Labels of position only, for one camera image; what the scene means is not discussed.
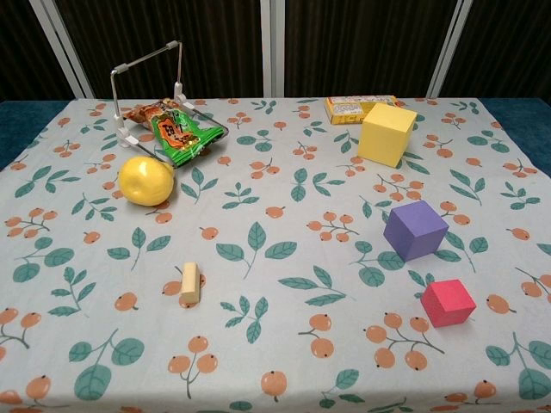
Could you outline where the floral leaf print tablecloth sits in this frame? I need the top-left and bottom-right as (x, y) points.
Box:
(0, 97), (551, 413)

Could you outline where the purple foam cube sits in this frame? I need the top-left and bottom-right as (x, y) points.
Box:
(383, 200), (450, 262)

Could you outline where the yellow flat snack box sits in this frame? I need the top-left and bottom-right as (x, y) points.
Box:
(324, 95), (399, 126)

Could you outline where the yellow lemon fruit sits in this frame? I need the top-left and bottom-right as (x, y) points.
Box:
(118, 156), (176, 207)

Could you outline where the green orange snack bag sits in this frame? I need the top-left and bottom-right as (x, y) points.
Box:
(123, 99), (216, 168)

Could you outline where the small red foam cube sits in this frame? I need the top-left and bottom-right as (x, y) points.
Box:
(420, 279), (477, 329)

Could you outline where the metal wire rack stand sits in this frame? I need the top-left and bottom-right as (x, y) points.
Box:
(110, 40), (228, 158)

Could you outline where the small beige wooden block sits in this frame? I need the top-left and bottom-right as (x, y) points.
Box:
(179, 262), (201, 305)

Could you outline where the large yellow foam cube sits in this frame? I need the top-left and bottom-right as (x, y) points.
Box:
(357, 102), (418, 168)

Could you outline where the dark fabric partition panel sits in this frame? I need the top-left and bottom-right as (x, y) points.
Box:
(425, 0), (551, 100)
(0, 0), (94, 102)
(269, 0), (464, 98)
(42, 0), (275, 99)

